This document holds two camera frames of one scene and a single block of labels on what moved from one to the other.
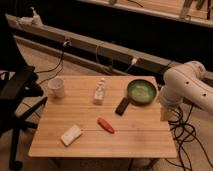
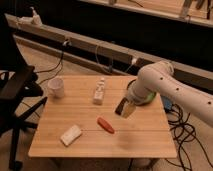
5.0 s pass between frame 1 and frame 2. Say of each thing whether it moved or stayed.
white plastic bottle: stayed
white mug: stayed
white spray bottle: stayed
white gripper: moved
